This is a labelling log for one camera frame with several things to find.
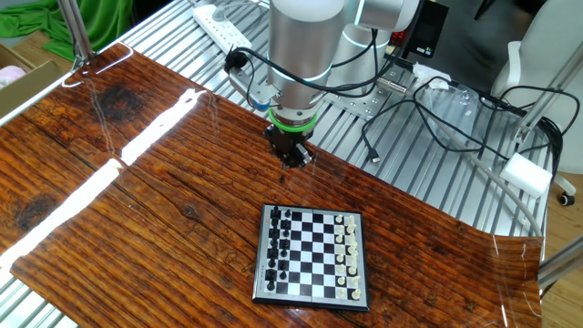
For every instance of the bright green cloth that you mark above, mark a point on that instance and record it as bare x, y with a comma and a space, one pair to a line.
109, 23

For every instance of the black white magnetic chessboard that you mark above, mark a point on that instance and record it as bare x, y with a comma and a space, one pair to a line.
309, 259

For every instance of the black chess queen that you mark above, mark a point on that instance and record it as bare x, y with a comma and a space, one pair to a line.
272, 253

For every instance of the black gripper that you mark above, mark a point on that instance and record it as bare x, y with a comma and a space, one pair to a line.
291, 136

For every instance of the white power strip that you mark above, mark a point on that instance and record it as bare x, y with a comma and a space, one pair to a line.
216, 27

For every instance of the black chess king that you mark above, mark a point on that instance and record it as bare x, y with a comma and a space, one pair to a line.
273, 243

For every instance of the white adapter block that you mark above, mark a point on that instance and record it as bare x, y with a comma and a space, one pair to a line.
526, 175

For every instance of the brown cardboard box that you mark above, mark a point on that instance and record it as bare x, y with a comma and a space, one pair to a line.
27, 91

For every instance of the white chess queen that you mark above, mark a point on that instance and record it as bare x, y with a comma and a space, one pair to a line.
351, 260

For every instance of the white chess rook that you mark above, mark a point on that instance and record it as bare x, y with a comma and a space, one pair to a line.
355, 294
350, 220

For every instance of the black chess rook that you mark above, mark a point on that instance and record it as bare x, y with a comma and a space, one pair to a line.
270, 286
275, 212

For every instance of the clear plastic sheet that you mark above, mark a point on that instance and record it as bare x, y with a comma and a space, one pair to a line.
464, 98

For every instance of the silver robot mounting plate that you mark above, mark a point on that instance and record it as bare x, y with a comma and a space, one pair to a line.
364, 107

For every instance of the black red digit display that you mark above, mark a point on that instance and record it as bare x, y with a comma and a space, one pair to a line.
430, 32

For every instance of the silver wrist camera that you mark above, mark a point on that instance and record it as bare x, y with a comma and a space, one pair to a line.
246, 84

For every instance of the white chess knight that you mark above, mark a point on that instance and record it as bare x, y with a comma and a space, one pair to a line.
350, 229
354, 281

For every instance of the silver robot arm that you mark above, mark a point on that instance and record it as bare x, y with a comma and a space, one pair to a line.
300, 45

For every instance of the black chess bishop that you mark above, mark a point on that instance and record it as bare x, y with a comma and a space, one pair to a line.
273, 233
272, 263

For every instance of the silver cylindrical connector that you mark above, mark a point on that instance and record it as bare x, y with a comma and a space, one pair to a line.
391, 85

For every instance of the white crumpled paper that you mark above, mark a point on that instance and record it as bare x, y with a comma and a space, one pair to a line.
426, 73

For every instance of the pink soft item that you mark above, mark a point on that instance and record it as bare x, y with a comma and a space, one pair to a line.
11, 75

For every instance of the wood grain table mat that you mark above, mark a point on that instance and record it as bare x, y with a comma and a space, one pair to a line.
182, 159

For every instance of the white chess king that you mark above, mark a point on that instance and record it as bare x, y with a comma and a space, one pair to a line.
352, 249

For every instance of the aluminium frame post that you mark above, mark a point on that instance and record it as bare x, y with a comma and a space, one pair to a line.
75, 27
562, 264
546, 95

